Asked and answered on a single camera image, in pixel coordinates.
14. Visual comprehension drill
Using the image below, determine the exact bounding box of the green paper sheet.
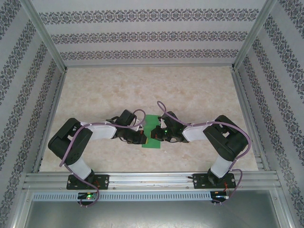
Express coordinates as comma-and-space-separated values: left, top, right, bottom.
141, 114, 162, 150

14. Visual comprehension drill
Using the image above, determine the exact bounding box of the grey metal sheet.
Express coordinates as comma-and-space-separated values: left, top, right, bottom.
23, 200, 289, 228

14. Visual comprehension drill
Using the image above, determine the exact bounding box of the controller board with green light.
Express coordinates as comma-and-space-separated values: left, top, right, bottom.
77, 192, 98, 200

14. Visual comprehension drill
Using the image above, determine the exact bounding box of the small black controller board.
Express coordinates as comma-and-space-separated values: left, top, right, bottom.
212, 191, 230, 200

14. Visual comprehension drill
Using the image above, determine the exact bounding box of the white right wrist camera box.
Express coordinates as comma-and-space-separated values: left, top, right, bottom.
158, 114, 168, 128

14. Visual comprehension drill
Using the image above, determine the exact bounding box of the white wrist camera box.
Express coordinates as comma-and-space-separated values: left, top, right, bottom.
134, 118, 145, 132
158, 114, 168, 128

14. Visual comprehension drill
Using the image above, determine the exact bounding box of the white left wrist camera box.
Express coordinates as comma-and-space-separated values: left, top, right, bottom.
134, 118, 145, 132

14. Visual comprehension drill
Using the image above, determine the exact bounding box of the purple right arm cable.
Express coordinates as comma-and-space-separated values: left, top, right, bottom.
156, 101, 252, 199

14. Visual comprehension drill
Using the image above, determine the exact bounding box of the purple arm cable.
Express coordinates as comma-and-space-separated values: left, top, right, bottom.
156, 101, 252, 199
59, 108, 146, 209

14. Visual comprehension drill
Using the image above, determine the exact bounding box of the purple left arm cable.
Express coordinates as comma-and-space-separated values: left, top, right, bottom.
59, 108, 146, 209

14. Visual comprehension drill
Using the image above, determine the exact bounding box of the aluminium mounting rail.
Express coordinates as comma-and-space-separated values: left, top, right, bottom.
23, 172, 278, 190

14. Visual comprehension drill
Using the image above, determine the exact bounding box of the grey slotted cable duct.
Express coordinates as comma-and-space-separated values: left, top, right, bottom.
31, 191, 212, 201

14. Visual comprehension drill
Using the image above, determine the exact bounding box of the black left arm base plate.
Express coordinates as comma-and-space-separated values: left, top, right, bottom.
66, 174, 110, 190

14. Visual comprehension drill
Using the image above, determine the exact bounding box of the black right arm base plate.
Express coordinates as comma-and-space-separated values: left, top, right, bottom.
192, 173, 237, 190

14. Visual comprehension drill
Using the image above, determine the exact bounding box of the aluminium side rail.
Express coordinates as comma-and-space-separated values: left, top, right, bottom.
231, 70, 271, 171
32, 71, 68, 173

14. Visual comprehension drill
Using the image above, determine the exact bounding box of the aluminium frame post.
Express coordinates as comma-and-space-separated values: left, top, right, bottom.
19, 0, 68, 73
231, 0, 278, 71

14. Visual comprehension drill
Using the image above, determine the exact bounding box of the aluminium lower frame bar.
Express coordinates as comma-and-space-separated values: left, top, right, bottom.
6, 189, 33, 228
272, 189, 297, 228

